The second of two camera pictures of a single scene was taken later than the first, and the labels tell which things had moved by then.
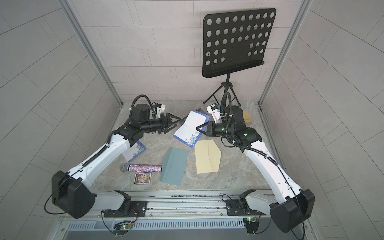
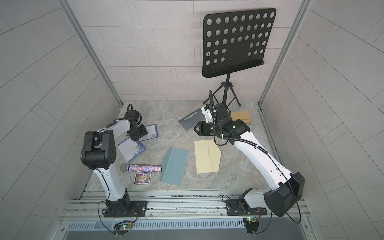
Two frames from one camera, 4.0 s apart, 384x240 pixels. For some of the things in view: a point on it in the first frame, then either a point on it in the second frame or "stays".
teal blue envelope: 174,165 stays
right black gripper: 212,130 stays
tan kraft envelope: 246,116 stays
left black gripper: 164,124 to 144,132
